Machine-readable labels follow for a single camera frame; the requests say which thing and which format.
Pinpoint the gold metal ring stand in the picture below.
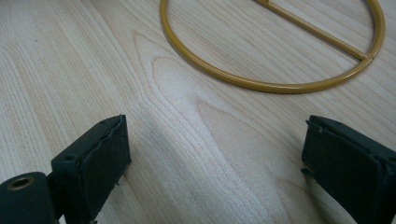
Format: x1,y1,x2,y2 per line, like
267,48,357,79
160,0,387,94

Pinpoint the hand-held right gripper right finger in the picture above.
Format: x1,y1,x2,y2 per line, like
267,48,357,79
300,115,396,224

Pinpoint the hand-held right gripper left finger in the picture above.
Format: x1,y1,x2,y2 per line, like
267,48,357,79
46,114,133,224

